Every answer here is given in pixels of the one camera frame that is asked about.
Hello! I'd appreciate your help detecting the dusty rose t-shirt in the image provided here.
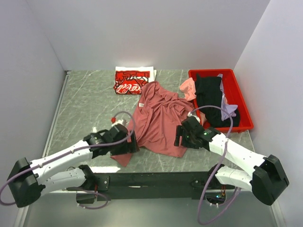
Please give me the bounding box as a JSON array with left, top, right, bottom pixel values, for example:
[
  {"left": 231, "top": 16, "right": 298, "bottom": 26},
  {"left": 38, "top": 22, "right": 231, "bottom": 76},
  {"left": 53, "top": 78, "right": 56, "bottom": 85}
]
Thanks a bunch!
[{"left": 110, "top": 81, "right": 195, "bottom": 167}]

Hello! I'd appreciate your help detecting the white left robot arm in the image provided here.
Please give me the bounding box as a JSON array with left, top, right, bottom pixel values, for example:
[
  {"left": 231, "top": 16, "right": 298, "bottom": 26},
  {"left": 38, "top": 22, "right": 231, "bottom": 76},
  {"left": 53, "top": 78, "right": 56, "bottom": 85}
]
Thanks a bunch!
[{"left": 7, "top": 123, "right": 139, "bottom": 208}]

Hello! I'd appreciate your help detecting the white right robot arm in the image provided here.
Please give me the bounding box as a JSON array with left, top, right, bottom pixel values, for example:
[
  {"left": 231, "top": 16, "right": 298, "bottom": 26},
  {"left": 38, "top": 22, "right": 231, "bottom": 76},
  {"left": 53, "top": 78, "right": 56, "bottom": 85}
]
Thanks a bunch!
[{"left": 174, "top": 116, "right": 289, "bottom": 205}]

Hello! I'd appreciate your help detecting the black shirt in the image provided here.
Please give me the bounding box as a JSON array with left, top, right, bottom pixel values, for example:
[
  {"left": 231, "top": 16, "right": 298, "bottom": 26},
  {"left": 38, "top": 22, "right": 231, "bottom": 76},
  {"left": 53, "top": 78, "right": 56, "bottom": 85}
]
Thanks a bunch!
[{"left": 195, "top": 75, "right": 240, "bottom": 128}]

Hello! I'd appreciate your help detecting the lavender shirt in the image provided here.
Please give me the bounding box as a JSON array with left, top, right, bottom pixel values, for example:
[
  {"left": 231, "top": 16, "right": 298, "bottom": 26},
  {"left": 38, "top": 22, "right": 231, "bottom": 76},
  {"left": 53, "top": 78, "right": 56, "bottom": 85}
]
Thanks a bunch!
[{"left": 217, "top": 74, "right": 238, "bottom": 121}]

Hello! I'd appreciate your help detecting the light salmon pink shirt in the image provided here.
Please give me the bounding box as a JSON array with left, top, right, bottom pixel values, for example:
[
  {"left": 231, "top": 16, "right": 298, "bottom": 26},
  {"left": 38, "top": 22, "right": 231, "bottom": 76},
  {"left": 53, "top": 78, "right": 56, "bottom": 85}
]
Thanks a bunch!
[{"left": 179, "top": 78, "right": 206, "bottom": 123}]

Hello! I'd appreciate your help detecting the black base crossbar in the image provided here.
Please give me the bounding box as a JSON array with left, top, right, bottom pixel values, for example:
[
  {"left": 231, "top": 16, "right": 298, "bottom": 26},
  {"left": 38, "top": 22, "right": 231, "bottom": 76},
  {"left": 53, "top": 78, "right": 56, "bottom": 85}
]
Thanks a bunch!
[{"left": 66, "top": 172, "right": 236, "bottom": 201}]

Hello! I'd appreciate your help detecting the folded red white Coca-Cola shirt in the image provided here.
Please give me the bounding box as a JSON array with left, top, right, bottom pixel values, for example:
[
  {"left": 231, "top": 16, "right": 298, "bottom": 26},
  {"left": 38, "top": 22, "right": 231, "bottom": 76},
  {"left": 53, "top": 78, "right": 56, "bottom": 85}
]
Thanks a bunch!
[{"left": 113, "top": 66, "right": 157, "bottom": 95}]

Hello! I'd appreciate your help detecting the red plastic bin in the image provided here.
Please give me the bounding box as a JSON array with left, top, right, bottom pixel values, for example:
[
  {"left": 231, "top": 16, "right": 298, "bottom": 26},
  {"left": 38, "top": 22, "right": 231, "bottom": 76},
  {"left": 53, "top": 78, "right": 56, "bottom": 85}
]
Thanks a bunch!
[{"left": 188, "top": 69, "right": 254, "bottom": 133}]

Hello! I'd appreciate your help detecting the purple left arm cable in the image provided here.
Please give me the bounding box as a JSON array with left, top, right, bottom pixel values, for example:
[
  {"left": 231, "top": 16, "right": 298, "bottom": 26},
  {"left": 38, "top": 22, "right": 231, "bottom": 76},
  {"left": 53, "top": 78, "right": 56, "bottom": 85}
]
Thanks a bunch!
[{"left": 0, "top": 111, "right": 137, "bottom": 210}]

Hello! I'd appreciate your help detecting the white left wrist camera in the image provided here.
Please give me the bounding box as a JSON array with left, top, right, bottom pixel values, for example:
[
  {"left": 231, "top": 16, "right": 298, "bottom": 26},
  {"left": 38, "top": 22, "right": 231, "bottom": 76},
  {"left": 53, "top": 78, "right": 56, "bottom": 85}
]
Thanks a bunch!
[{"left": 111, "top": 117, "right": 127, "bottom": 127}]

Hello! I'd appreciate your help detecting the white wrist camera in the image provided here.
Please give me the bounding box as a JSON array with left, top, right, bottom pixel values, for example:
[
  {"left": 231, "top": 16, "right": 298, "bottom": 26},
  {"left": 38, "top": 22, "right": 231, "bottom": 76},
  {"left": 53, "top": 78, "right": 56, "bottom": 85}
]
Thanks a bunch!
[
  {"left": 187, "top": 112, "right": 201, "bottom": 123},
  {"left": 111, "top": 117, "right": 127, "bottom": 127}
]

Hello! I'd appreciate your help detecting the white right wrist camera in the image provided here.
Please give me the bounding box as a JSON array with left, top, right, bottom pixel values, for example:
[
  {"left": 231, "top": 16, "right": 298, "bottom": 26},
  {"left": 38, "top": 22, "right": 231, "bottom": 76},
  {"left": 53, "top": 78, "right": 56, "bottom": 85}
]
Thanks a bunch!
[{"left": 187, "top": 112, "right": 201, "bottom": 123}]

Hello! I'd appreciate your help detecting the aluminium rail frame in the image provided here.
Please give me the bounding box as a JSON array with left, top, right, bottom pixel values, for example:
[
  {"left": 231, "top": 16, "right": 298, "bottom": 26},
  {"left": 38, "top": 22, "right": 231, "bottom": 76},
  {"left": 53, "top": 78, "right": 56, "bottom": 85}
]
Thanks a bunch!
[{"left": 14, "top": 70, "right": 285, "bottom": 227}]

